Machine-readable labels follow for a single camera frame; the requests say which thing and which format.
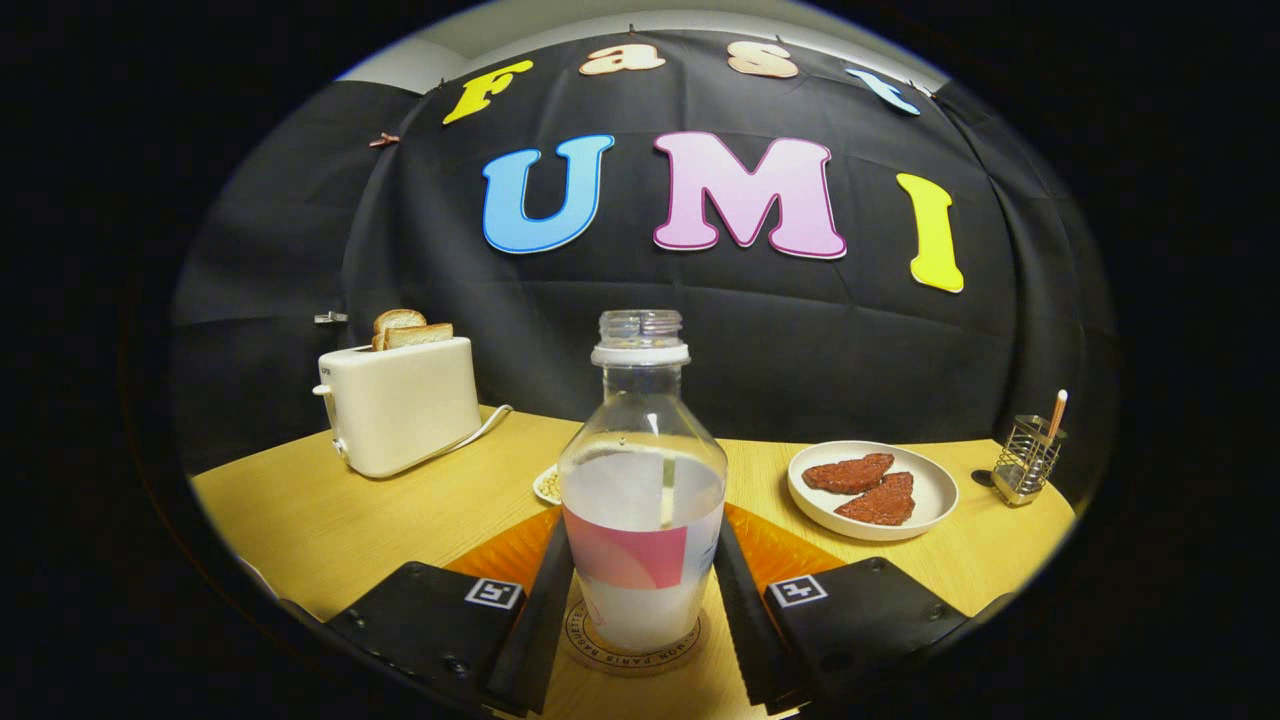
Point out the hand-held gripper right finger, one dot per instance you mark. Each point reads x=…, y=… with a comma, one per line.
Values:
x=745, y=640

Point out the orange and white stick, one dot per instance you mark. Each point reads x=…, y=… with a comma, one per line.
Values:
x=1057, y=412

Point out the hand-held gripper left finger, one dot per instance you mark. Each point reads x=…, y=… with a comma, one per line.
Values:
x=540, y=640

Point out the round wooden coaster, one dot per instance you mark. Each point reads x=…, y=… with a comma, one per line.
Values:
x=640, y=663

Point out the clear glass juice bottle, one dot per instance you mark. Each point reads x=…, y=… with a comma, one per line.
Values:
x=640, y=600

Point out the cream toaster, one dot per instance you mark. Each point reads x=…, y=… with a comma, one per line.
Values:
x=400, y=410

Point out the small white snack dish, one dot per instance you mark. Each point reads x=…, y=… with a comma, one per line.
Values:
x=548, y=487

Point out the red-brown meat slice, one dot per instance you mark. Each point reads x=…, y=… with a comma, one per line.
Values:
x=848, y=473
x=882, y=503

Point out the white round plate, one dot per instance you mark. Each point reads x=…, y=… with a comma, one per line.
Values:
x=935, y=490

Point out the black backdrop cloth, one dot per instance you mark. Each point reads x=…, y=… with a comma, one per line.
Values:
x=800, y=340

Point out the toast slice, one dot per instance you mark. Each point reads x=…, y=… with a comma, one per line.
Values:
x=398, y=320
x=420, y=336

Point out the pink clip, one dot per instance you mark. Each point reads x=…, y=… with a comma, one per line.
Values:
x=383, y=140

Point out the wooden table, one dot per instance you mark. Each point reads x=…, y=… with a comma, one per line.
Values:
x=430, y=520

